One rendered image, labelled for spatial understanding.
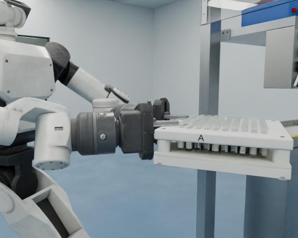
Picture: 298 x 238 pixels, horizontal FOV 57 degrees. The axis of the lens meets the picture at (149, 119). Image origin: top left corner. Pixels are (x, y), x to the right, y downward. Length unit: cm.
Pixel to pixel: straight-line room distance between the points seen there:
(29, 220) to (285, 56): 93
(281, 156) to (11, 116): 46
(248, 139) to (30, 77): 61
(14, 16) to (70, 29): 511
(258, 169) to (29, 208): 61
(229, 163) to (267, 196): 79
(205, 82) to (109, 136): 72
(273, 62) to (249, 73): 406
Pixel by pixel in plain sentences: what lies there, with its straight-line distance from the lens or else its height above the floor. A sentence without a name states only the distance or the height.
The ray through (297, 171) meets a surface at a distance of 118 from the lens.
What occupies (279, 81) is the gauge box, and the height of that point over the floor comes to 113.
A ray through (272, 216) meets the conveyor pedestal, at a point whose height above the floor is 57.
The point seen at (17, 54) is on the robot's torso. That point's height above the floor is 120.
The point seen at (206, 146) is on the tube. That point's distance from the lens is 56.
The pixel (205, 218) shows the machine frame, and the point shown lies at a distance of 131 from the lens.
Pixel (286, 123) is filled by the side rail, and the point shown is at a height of 91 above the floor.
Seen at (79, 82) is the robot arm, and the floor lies 112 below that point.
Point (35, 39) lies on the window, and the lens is 588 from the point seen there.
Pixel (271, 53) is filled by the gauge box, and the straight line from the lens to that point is 106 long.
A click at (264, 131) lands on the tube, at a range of 55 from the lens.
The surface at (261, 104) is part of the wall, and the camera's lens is 497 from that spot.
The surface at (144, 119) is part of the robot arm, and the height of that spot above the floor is 105.
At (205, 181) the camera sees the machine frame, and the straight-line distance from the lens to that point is 124.
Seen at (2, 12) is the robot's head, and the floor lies 131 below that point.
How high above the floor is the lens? 112
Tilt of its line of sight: 7 degrees down
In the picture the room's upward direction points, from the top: straight up
